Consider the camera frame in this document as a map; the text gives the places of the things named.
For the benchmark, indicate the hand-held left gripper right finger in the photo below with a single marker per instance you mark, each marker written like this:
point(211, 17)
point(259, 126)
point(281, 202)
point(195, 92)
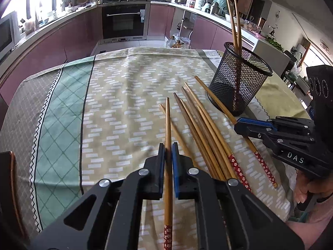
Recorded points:
point(175, 166)

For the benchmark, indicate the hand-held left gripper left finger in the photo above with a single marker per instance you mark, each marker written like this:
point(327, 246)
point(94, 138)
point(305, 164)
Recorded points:
point(161, 161)

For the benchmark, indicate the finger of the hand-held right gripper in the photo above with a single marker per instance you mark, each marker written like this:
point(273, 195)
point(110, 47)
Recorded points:
point(253, 121)
point(249, 131)

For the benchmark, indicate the bunch of wooden chopsticks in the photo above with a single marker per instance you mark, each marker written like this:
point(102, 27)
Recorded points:
point(205, 149)

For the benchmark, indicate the red-ended wooden chopstick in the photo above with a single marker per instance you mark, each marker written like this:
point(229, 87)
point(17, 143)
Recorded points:
point(238, 23)
point(168, 125)
point(231, 23)
point(221, 106)

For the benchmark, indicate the black mesh utensil holder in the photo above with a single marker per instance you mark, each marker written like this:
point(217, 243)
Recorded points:
point(255, 83)

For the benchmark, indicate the person's right forearm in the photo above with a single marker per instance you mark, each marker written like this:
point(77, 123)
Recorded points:
point(312, 231)

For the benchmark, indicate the person's right hand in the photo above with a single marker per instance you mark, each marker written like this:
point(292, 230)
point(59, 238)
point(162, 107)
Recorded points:
point(301, 190)

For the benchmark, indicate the beige green patterned tablecloth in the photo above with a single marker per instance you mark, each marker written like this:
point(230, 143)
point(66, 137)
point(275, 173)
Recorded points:
point(117, 96)

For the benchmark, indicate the green potted plant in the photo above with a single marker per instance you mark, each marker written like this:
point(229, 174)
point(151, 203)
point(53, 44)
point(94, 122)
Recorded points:
point(275, 44)

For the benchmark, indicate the clear plastic bottle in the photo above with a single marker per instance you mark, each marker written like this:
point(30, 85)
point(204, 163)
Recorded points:
point(173, 43)

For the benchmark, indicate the small stool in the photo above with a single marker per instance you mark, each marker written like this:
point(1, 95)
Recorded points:
point(186, 26)

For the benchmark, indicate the green plastic bag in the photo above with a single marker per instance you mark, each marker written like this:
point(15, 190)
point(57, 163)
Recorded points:
point(219, 4)

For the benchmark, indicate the built-in black oven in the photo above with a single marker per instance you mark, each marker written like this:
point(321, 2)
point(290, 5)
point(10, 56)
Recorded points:
point(122, 23)

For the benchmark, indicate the pink kitchen base cabinets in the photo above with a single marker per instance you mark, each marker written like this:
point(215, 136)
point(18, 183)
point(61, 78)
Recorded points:
point(78, 39)

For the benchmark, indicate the white microwave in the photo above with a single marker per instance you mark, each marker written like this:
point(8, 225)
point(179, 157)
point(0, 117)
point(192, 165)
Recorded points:
point(6, 36)

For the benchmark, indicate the kitchen window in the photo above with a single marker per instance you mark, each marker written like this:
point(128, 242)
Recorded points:
point(31, 0)

